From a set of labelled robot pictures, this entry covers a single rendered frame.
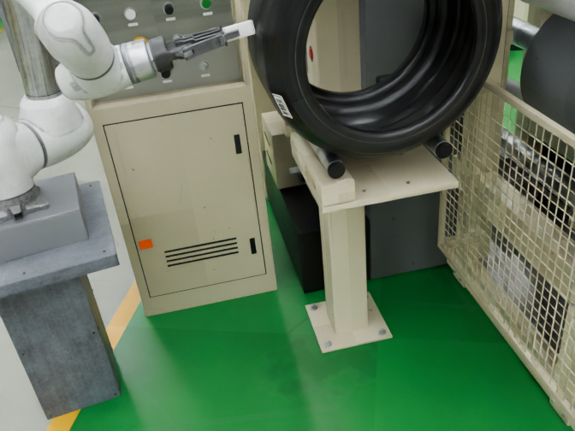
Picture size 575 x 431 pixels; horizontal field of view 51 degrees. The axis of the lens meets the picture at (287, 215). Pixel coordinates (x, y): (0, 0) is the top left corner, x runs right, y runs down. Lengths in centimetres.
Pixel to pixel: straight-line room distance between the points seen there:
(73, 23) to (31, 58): 66
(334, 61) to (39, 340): 125
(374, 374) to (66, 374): 103
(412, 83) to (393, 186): 32
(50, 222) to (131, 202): 48
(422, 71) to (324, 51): 28
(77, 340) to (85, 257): 39
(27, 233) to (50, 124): 32
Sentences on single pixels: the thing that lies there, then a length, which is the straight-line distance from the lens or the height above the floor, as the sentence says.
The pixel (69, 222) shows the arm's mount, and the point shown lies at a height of 72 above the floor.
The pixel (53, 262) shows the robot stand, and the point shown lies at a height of 65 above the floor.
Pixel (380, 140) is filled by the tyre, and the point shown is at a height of 97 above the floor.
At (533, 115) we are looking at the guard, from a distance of 155.
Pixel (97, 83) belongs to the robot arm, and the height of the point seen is 119.
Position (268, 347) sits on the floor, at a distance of 231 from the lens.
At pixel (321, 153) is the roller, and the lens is 154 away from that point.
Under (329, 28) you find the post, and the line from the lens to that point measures 175.
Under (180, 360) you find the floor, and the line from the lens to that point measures 233.
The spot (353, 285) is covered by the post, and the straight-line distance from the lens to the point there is 218.
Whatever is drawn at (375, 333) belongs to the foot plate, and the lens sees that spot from 231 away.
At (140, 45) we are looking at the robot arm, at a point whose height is 125.
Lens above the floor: 160
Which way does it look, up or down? 32 degrees down
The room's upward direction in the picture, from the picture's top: 6 degrees counter-clockwise
